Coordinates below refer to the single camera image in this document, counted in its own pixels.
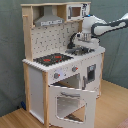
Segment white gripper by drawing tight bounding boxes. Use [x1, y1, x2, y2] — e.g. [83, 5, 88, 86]
[74, 32, 99, 49]

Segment white oven door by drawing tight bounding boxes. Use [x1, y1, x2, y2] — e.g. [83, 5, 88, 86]
[49, 85, 96, 128]

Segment silver toy pot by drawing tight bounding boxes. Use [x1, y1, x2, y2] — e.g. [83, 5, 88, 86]
[74, 47, 90, 55]

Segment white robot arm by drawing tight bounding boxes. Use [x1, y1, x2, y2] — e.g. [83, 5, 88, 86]
[74, 13, 128, 49]

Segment wooden toy kitchen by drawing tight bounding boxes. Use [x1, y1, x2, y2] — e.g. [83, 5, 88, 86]
[22, 2, 105, 127]

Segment grey toy sink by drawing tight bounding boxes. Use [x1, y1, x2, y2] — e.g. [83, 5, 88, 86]
[66, 47, 94, 56]

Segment black toy faucet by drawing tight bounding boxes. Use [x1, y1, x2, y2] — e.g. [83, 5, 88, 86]
[67, 33, 80, 49]

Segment toy microwave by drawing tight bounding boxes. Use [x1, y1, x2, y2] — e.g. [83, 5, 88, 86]
[67, 4, 87, 20]

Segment right red stove knob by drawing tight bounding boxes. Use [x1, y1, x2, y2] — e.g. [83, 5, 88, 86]
[72, 66, 78, 72]

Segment red stove knob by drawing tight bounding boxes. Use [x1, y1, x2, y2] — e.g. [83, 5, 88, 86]
[72, 66, 78, 72]
[54, 73, 60, 79]

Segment white cabinet door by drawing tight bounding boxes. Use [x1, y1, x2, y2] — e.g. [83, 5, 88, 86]
[81, 55, 102, 94]

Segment black toy stovetop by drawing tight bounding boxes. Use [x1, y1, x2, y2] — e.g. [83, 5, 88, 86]
[34, 53, 70, 66]

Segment grey range hood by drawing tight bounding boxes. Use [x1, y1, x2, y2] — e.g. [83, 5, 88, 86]
[35, 6, 64, 27]

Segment left red stove knob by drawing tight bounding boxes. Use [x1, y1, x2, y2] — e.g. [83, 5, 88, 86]
[54, 73, 60, 79]

